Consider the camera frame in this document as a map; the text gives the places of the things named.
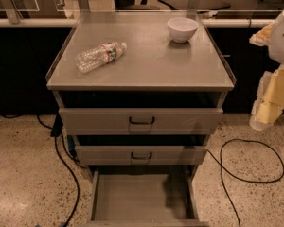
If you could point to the clear plastic water bottle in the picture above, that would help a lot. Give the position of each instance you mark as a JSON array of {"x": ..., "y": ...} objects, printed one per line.
[{"x": 94, "y": 58}]

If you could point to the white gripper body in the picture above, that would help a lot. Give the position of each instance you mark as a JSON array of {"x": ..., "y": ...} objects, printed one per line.
[{"x": 282, "y": 39}]

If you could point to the white ceramic bowl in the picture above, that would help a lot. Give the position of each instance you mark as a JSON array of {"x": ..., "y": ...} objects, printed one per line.
[{"x": 182, "y": 29}]

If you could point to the black power adapter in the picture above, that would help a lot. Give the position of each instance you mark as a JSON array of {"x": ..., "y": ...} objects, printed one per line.
[{"x": 57, "y": 126}]

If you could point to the grey drawer cabinet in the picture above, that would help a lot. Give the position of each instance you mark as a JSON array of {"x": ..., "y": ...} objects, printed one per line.
[{"x": 154, "y": 72}]

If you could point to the white horizontal rail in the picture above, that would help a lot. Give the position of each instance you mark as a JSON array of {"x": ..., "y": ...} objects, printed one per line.
[{"x": 211, "y": 23}]

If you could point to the middle grey drawer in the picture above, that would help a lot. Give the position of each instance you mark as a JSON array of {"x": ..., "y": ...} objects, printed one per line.
[{"x": 140, "y": 155}]

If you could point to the top grey drawer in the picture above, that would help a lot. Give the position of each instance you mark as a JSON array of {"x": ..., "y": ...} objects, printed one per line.
[{"x": 134, "y": 121}]

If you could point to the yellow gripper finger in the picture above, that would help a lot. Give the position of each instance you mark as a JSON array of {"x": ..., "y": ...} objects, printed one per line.
[
  {"x": 262, "y": 37},
  {"x": 269, "y": 105}
]

